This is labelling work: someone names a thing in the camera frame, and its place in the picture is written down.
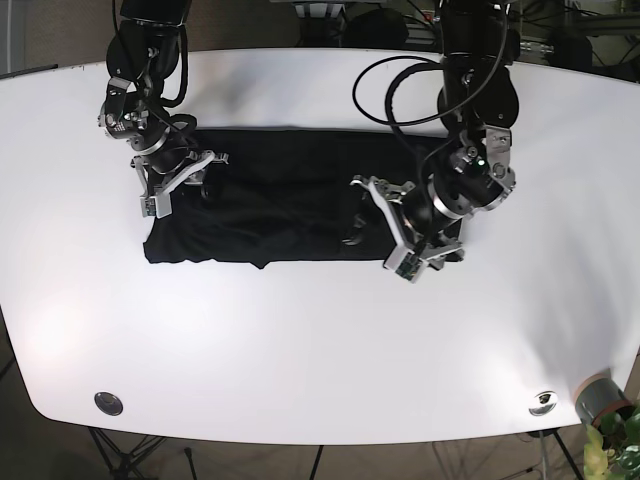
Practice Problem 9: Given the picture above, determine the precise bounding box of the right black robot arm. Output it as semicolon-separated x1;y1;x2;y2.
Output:
98;1;229;219

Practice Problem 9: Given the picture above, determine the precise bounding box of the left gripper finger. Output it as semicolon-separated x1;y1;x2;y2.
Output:
412;239;465;283
350;175;413;276

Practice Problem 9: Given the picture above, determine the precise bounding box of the black T-shirt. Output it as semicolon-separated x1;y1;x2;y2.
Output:
143;129;416;269

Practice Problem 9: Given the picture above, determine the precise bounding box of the grey plant pot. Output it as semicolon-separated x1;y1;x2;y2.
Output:
572;373;635;426

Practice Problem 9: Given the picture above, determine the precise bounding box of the green plant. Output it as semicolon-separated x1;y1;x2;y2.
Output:
583;404;639;480

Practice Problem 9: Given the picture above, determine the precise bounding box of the right metal table grommet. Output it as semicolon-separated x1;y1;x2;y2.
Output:
528;390;558;417

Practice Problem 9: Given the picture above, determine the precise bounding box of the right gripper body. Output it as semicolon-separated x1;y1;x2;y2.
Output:
105;125;229;219

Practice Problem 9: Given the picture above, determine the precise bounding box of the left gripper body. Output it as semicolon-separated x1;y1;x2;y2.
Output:
385;135;516;283

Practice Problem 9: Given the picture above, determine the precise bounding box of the left metal table grommet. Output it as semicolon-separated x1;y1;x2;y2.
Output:
94;391;124;416

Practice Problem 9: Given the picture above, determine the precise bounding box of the metal table grommet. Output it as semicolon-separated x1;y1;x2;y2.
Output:
94;391;124;416
528;390;558;417

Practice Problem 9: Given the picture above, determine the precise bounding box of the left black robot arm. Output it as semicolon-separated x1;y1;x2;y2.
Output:
352;1;519;283

